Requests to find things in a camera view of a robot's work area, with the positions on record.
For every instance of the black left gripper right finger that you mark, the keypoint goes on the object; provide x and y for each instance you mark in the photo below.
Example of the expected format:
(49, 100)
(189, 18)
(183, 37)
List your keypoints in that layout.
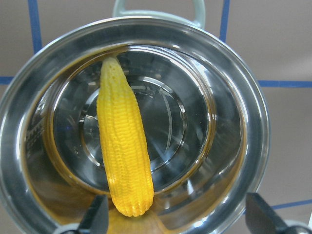
(260, 218)

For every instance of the yellow corn cob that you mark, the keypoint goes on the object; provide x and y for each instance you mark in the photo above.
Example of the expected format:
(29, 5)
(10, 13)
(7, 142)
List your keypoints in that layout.
(123, 142)

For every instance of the pale green steel pot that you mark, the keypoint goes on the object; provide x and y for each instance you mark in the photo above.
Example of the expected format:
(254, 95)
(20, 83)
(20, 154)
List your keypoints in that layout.
(145, 117)

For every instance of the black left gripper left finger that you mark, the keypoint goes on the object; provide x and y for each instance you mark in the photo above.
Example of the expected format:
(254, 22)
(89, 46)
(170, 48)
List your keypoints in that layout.
(95, 215)

